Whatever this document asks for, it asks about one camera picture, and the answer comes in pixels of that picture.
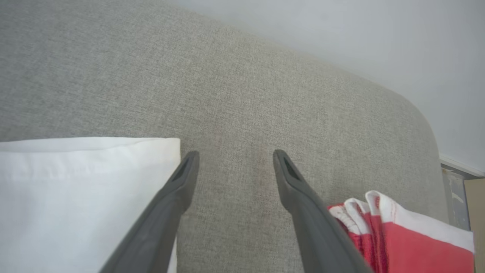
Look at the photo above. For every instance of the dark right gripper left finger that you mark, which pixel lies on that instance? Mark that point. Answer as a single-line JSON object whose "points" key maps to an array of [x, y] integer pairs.
{"points": [[163, 220]]}

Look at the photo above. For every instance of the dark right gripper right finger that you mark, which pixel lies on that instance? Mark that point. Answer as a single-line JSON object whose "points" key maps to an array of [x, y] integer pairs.
{"points": [[314, 227]]}

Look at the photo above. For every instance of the red and white basketball jersey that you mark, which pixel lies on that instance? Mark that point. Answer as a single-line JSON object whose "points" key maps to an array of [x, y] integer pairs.
{"points": [[75, 197]]}

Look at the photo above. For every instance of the red shorts with white trim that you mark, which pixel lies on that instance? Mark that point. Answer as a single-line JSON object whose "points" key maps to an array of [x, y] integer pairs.
{"points": [[409, 246]]}

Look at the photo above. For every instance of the grey fabric sofa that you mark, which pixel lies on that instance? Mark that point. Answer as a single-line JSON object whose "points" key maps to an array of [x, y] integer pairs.
{"points": [[227, 94]]}

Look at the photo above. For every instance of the white wall baseboard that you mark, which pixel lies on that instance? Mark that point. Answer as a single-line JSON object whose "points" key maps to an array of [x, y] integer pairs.
{"points": [[460, 166]]}

